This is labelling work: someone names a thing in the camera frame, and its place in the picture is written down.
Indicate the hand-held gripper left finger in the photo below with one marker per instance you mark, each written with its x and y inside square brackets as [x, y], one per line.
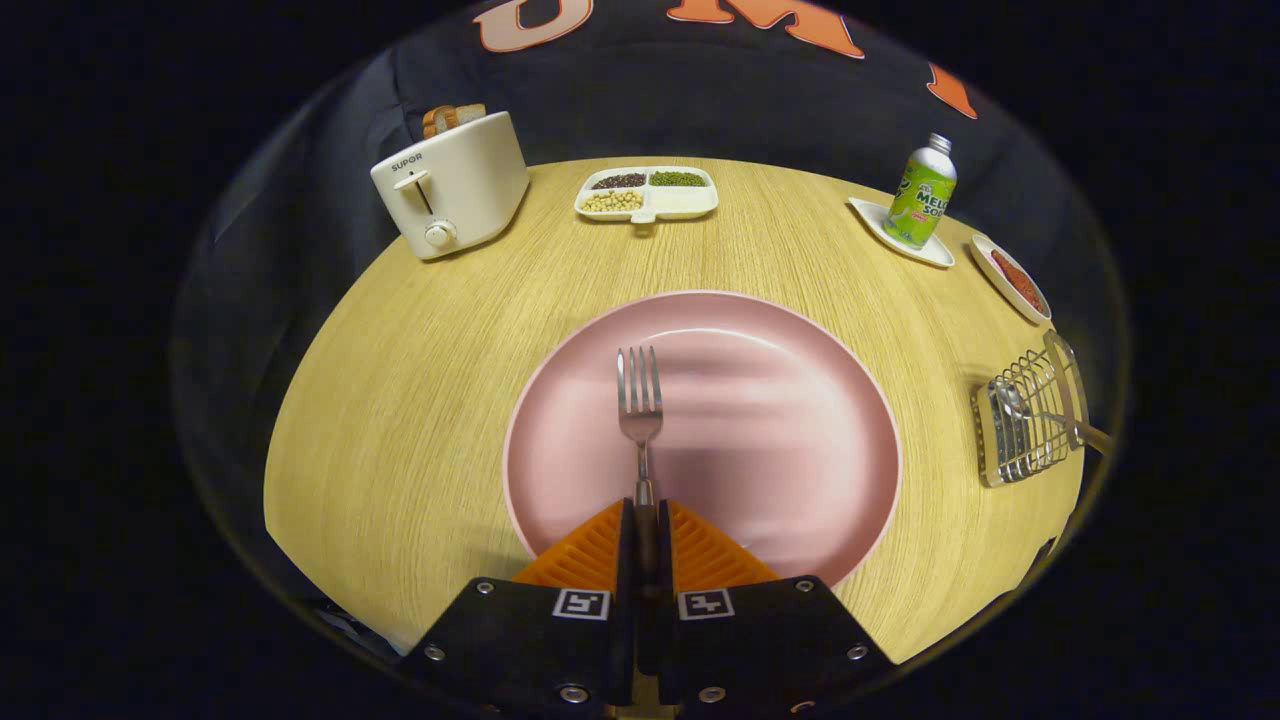
[628, 560]

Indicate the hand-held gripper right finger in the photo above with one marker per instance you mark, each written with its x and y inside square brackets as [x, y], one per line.
[665, 560]

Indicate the pink round plate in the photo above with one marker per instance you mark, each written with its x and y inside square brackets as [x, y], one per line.
[780, 450]

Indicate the pile of yellow soybeans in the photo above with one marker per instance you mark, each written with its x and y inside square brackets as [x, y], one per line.
[612, 201]

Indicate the white divided tray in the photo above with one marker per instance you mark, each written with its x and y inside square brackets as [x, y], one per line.
[685, 200]

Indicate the pile of dark red beans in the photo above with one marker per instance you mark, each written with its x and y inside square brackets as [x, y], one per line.
[620, 181]

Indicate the pile of green beans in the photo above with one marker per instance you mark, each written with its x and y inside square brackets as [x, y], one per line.
[678, 179]

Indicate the white square coaster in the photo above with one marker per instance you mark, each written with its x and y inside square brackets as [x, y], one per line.
[870, 215]

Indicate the cream white toaster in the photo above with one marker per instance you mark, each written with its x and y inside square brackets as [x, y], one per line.
[470, 190]

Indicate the white oval food plate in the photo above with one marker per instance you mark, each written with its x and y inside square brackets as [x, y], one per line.
[1000, 282]

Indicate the green soda bottle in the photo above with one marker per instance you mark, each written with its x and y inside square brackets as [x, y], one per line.
[920, 200]

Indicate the brown fried meat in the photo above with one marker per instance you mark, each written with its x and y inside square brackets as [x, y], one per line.
[1018, 282]

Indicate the toasted bread slices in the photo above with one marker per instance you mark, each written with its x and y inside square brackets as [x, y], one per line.
[445, 120]

